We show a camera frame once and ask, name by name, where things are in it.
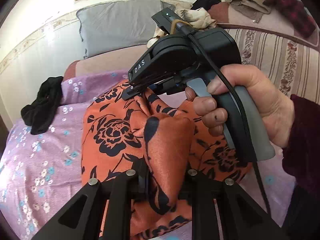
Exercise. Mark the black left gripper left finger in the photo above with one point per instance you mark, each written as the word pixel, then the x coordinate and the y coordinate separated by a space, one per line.
pixel 100 210

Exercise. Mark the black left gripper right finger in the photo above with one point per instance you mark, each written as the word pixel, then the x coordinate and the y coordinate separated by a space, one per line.
pixel 224 210

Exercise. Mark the orange black floral garment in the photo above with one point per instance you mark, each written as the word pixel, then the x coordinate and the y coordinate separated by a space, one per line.
pixel 118 132

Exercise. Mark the dark maroon sleeve forearm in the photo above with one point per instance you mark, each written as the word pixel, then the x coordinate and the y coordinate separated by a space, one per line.
pixel 301 160

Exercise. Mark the beige floral crumpled blanket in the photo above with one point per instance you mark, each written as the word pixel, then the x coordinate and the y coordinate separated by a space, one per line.
pixel 199 19

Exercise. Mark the black cloth on headboard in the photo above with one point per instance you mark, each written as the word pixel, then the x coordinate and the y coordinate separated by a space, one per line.
pixel 206 4

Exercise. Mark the purple floral bed sheet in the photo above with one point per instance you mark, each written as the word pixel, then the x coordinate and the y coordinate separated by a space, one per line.
pixel 40 173

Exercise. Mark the grey pillow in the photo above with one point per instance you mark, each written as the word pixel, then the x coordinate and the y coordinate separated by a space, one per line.
pixel 115 25

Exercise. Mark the brown cloth on headboard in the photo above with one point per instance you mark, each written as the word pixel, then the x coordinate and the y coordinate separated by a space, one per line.
pixel 253 9

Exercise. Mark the black small garment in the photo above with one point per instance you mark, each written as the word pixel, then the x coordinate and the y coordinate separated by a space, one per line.
pixel 40 114

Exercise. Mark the striped floral pillow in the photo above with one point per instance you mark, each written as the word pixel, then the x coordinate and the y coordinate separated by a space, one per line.
pixel 292 67

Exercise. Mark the dark red plaid cloth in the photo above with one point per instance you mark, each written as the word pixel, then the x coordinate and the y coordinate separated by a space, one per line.
pixel 295 13

